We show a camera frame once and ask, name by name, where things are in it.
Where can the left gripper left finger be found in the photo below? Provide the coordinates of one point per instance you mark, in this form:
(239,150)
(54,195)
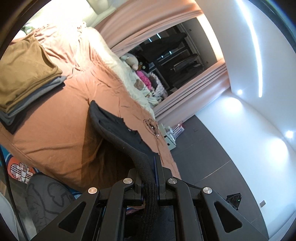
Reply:
(117,222)

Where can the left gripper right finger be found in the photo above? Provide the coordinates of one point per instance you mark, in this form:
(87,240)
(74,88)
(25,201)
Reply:
(176,193)

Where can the black t-shirt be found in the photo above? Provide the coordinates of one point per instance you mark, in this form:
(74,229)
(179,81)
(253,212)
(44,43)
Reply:
(130,142)

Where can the pink clothing pile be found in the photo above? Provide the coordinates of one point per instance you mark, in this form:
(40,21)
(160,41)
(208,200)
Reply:
(144,79)

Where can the white bedside cabinet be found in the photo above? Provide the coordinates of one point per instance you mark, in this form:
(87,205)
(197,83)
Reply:
(170,134)

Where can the grey cartoon cushion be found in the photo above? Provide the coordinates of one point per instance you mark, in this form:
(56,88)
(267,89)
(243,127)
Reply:
(42,211)

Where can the orange-brown bed cover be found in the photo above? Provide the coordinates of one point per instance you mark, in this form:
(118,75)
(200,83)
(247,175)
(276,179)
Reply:
(57,136)

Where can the colourful cartoon rug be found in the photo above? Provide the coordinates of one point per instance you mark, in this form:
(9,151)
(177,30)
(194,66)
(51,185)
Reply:
(20,171)

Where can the cream white blanket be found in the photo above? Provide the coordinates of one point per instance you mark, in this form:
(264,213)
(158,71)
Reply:
(132,82)

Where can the folded black garment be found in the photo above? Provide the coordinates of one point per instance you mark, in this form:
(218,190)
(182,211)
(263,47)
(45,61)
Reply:
(20,117)

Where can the beige plush toy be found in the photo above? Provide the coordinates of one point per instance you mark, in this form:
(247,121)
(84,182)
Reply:
(130,60)

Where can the folded grey garment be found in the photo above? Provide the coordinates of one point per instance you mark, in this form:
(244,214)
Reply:
(9,117)

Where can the folded olive-brown garment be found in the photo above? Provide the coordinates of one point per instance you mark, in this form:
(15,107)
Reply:
(25,67)

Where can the pink curtain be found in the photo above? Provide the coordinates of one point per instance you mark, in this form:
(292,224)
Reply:
(192,85)

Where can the cream padded headboard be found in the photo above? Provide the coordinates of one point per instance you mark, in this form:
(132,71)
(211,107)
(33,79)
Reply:
(102,9)

